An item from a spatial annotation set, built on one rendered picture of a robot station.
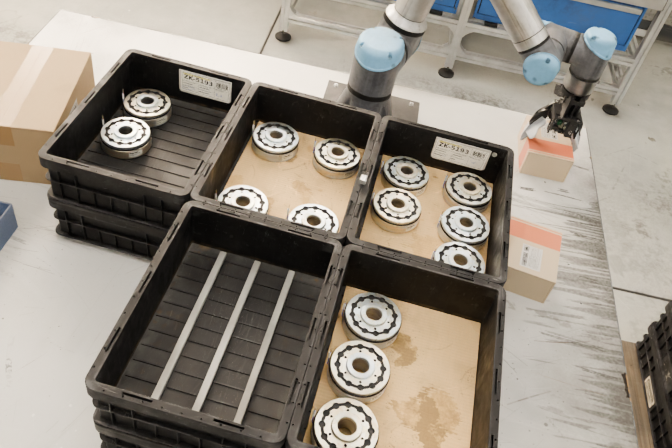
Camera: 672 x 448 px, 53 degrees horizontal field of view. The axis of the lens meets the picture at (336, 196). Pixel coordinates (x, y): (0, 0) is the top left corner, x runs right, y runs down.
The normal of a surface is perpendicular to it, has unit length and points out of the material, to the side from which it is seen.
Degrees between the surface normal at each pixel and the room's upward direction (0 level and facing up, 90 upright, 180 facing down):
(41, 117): 0
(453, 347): 0
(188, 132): 0
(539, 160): 90
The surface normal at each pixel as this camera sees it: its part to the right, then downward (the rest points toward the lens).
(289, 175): 0.15, -0.70
